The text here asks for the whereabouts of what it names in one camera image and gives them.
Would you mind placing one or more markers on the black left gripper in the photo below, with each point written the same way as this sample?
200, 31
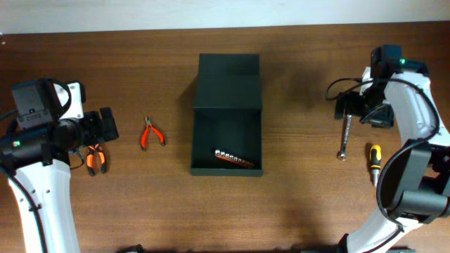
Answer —
107, 124

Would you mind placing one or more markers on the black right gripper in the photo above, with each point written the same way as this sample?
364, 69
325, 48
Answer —
342, 106

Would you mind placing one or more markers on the silver ratchet wrench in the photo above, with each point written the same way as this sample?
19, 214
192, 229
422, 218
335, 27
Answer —
345, 136

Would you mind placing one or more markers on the yellow black stubby screwdriver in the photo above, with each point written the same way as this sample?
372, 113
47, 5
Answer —
375, 157

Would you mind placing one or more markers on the orange socket rail set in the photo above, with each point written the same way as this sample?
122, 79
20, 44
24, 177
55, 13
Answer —
233, 159

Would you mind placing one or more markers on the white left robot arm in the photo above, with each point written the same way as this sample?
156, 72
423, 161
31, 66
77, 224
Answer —
35, 156

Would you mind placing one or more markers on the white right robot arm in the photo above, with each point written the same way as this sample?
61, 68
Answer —
412, 188

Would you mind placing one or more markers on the orange black needle-nose pliers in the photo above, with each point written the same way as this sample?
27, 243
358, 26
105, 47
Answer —
96, 152

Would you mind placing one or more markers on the black open box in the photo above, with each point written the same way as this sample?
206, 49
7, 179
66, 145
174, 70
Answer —
227, 114

